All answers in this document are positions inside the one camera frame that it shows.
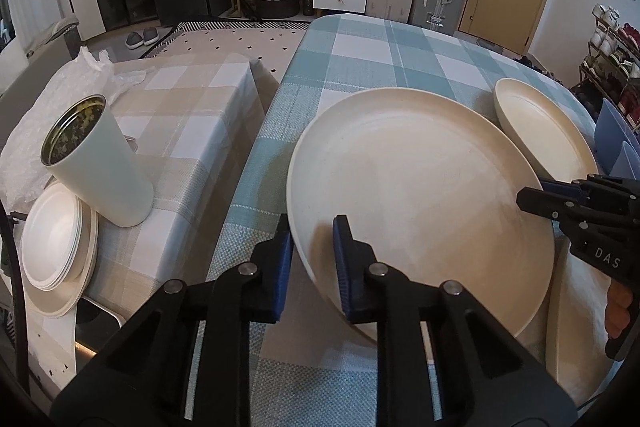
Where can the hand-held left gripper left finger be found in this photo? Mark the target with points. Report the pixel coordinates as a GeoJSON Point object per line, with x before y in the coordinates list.
{"type": "Point", "coordinates": [282, 252]}

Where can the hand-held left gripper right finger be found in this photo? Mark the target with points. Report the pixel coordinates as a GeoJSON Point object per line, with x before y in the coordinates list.
{"type": "Point", "coordinates": [345, 267]}

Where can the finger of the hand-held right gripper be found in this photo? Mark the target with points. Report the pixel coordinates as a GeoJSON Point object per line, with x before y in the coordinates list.
{"type": "Point", "coordinates": [545, 202]}
{"type": "Point", "coordinates": [562, 187]}

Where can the blue bowl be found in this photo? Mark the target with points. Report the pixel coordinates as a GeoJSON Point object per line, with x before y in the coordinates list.
{"type": "Point", "coordinates": [625, 162]}
{"type": "Point", "coordinates": [612, 127]}

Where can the deep cream plate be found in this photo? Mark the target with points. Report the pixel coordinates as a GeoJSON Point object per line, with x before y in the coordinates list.
{"type": "Point", "coordinates": [540, 117]}

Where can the large cream plate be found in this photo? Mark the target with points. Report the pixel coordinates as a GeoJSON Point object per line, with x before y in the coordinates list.
{"type": "Point", "coordinates": [425, 187]}

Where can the person's right hand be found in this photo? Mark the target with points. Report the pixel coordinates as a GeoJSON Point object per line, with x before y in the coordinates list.
{"type": "Point", "coordinates": [619, 312]}

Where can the metal shoe rack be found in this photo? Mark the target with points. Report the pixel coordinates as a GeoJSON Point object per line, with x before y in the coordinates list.
{"type": "Point", "coordinates": [592, 72]}

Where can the row of assorted sneakers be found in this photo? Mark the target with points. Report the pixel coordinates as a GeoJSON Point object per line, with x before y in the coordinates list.
{"type": "Point", "coordinates": [615, 47]}

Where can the beige checked tablecloth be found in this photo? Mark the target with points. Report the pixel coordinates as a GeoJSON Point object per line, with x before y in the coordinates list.
{"type": "Point", "coordinates": [190, 117]}

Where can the white tumbler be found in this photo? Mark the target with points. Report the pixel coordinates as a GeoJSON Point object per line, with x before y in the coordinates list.
{"type": "Point", "coordinates": [105, 177]}

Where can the off-white plate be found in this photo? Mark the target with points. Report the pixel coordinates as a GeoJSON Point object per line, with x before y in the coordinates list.
{"type": "Point", "coordinates": [82, 277]}

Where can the black white patterned rug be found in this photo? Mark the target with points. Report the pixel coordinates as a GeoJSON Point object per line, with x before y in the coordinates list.
{"type": "Point", "coordinates": [225, 42]}

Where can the small white plate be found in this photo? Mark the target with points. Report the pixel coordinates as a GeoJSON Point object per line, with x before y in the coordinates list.
{"type": "Point", "coordinates": [50, 237]}

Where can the bubble wrap sheet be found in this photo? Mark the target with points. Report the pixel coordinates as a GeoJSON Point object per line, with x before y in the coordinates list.
{"type": "Point", "coordinates": [35, 117]}

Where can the grey chair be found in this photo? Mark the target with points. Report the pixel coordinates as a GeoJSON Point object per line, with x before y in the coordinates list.
{"type": "Point", "coordinates": [35, 57]}

